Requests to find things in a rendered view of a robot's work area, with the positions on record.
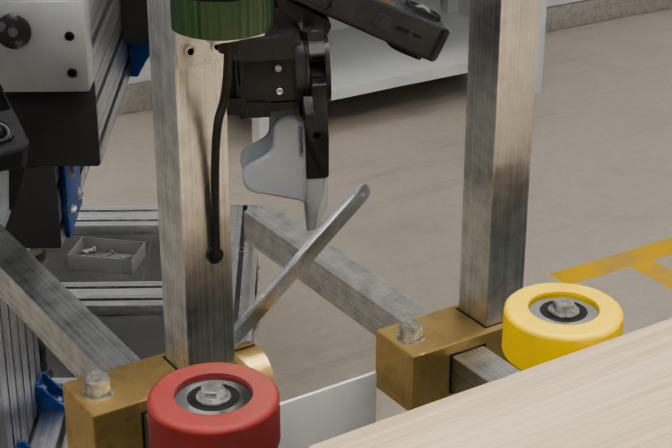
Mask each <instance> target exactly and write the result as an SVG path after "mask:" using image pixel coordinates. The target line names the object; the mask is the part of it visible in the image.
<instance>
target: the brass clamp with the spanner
mask: <svg viewBox="0 0 672 448"><path fill-rule="evenodd" d="M234 351H235V364H240V365H244V366H248V367H251V368H254V369H256V370H258V371H260V372H262V373H263V374H265V375H267V376H268V377H269V378H270V379H271V380H273V382H274V383H275V379H274V374H273V371H272V368H271V365H270V363H269V360H268V358H267V357H266V355H265V353H264V352H263V350H262V349H261V348H260V347H258V346H257V345H256V344H255V343H253V342H251V341H245V342H242V343H239V344H235V345H234ZM176 370H178V368H177V367H175V366H174V365H173V364H172V363H171V362H170V361H169V360H168V359H167V358H166V352H165V353H162V354H159V355H155V356H152V357H149V358H145V359H142V360H139V361H135V362H132V363H129V364H125V365H122V366H119V367H115V368H112V369H109V370H105V371H102V372H106V373H108V376H109V378H110V384H111V385H112V386H113V387H114V394H113V395H112V396H111V397H110V398H108V399H105V400H101V401H90V400H86V399H84V398H83V397H82V394H81V391H82V389H83V387H84V378H83V377H82V378H79V379H75V380H72V381H68V382H65V383H63V397H64V408H65V420H66V431H67V443H68V447H69V448H146V446H145V429H144V414H146V413H147V398H148V394H149V392H150V390H151V388H152V387H153V386H154V385H155V384H156V383H157V382H158V381H159V380H160V379H161V378H163V377H164V376H166V375H168V374H169V373H171V372H173V371H176Z"/></svg>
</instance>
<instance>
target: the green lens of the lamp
mask: <svg viewBox="0 0 672 448"><path fill-rule="evenodd" d="M170 19H171V28H172V30H173V31H174V32H176V33H178V34H180V35H183V36H186V37H190V38H196V39H204V40H234V39H243V38H249V37H253V36H257V35H260V34H263V33H266V32H268V31H269V30H271V29H272V28H273V26H274V0H234V1H202V0H170Z"/></svg>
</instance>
